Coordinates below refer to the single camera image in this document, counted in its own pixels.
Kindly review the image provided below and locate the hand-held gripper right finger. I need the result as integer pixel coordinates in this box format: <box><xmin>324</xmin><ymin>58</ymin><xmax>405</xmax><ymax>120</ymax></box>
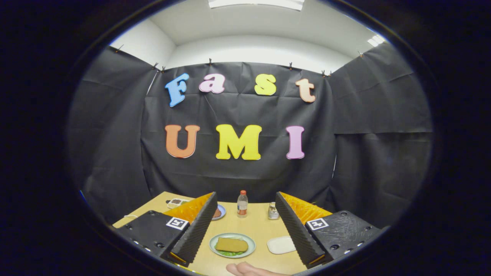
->
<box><xmin>275</xmin><ymin>191</ymin><xmax>384</xmax><ymax>269</ymax></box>

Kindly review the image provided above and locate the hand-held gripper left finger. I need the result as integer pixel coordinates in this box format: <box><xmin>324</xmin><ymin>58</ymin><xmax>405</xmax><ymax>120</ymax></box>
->
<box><xmin>115</xmin><ymin>191</ymin><xmax>219</xmax><ymax>268</ymax></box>

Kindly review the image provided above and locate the brown toast slice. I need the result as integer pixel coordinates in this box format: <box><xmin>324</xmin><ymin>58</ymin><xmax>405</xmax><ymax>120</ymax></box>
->
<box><xmin>214</xmin><ymin>237</ymin><xmax>249</xmax><ymax>253</ymax></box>

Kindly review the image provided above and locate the small white square dish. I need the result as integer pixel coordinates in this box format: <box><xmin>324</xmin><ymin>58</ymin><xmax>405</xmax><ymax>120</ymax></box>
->
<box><xmin>267</xmin><ymin>235</ymin><xmax>297</xmax><ymax>255</ymax></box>

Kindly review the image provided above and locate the white divided condiment tray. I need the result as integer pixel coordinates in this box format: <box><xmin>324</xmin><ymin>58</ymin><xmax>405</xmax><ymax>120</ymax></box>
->
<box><xmin>167</xmin><ymin>197</ymin><xmax>189</xmax><ymax>210</ymax></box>

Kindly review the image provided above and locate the light green plate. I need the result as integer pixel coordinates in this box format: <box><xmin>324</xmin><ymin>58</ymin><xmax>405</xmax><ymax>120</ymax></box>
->
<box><xmin>209</xmin><ymin>232</ymin><xmax>257</xmax><ymax>259</ymax></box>

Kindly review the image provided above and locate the clear bottle with red cap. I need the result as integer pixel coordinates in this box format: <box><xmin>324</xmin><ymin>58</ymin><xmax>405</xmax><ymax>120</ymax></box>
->
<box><xmin>236</xmin><ymin>190</ymin><xmax>249</xmax><ymax>219</ymax></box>

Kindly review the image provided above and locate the black backdrop cloth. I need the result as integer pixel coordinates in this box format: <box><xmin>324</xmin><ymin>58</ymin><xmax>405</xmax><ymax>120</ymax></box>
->
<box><xmin>66</xmin><ymin>41</ymin><xmax>434</xmax><ymax>230</ymax></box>

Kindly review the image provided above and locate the ceiling light panel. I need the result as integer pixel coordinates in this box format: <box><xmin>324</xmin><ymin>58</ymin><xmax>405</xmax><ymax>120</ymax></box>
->
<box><xmin>208</xmin><ymin>0</ymin><xmax>306</xmax><ymax>12</ymax></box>

